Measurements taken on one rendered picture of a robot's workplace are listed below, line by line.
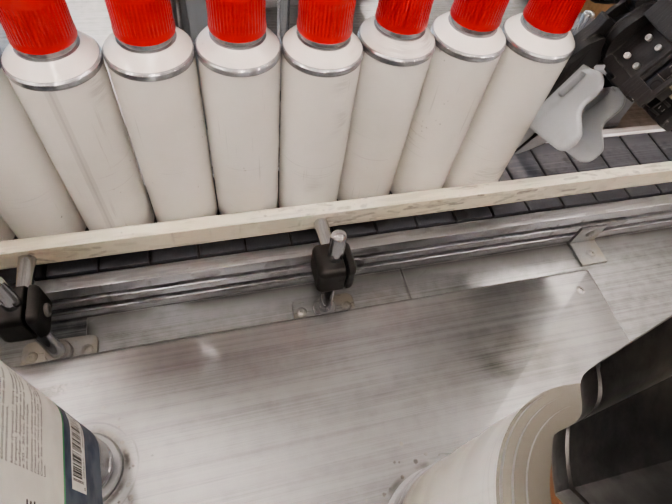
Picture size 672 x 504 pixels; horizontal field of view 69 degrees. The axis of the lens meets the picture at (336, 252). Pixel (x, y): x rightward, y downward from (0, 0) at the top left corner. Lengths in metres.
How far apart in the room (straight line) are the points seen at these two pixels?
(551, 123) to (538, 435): 0.31
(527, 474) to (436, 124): 0.27
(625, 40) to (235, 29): 0.28
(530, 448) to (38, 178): 0.33
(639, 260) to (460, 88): 0.31
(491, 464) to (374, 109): 0.25
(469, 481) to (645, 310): 0.39
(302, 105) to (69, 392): 0.25
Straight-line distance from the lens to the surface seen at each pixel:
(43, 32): 0.31
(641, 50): 0.43
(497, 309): 0.43
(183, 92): 0.32
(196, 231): 0.39
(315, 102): 0.33
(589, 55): 0.44
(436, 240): 0.45
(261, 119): 0.34
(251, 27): 0.31
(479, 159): 0.44
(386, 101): 0.35
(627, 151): 0.63
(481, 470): 0.20
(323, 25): 0.31
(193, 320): 0.44
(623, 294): 0.57
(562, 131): 0.44
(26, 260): 0.41
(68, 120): 0.33
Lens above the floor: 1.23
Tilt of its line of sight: 56 degrees down
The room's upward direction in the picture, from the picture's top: 12 degrees clockwise
